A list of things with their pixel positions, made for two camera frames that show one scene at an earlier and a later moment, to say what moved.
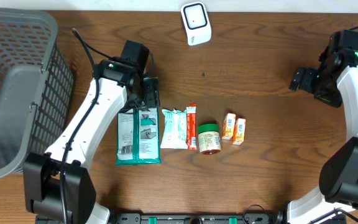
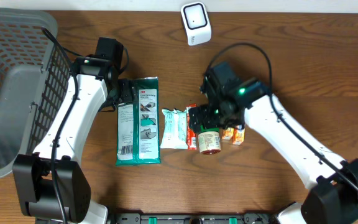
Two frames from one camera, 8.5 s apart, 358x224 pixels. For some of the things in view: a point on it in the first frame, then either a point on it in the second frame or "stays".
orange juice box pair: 233,128 stays
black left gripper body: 150,97 → 126,94
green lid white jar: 209,138 stays
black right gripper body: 322,86 → 215,116
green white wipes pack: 138,138 stays
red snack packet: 191,126 stays
